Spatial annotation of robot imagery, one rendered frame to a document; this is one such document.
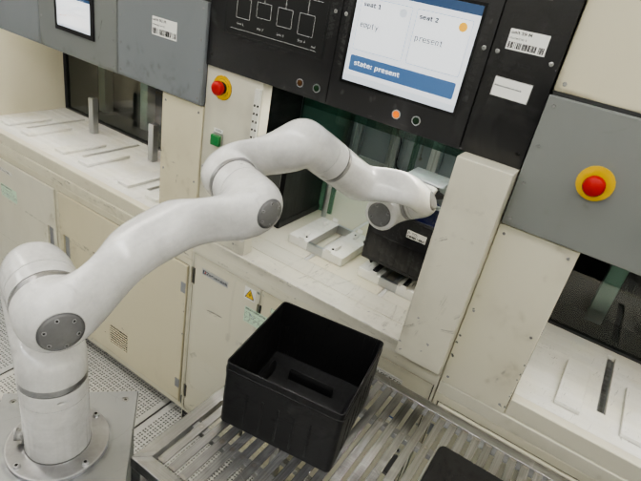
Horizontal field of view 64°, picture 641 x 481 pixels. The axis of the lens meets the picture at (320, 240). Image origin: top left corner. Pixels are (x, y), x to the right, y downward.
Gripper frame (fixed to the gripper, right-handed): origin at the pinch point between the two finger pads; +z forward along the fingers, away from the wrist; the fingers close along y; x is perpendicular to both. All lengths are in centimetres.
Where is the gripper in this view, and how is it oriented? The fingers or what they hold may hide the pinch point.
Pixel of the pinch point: (427, 184)
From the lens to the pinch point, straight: 154.0
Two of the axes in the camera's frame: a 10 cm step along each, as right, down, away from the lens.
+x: 1.7, -8.6, -4.8
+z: 5.4, -3.2, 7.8
